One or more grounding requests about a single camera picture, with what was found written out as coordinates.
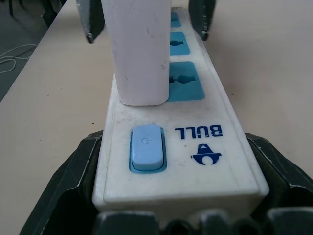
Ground white charger block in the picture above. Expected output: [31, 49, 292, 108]
[100, 0, 171, 107]

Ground white power strip blue sockets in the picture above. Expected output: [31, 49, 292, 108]
[91, 6, 270, 219]

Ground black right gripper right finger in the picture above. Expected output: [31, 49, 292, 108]
[244, 133, 313, 217]

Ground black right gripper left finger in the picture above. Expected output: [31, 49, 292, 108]
[19, 130, 104, 235]

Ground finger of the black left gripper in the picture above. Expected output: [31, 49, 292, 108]
[76, 0, 106, 44]
[189, 0, 216, 42]

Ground black furniture leg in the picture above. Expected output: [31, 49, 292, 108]
[41, 0, 67, 28]

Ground thin white cable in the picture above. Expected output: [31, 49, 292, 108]
[0, 43, 37, 73]

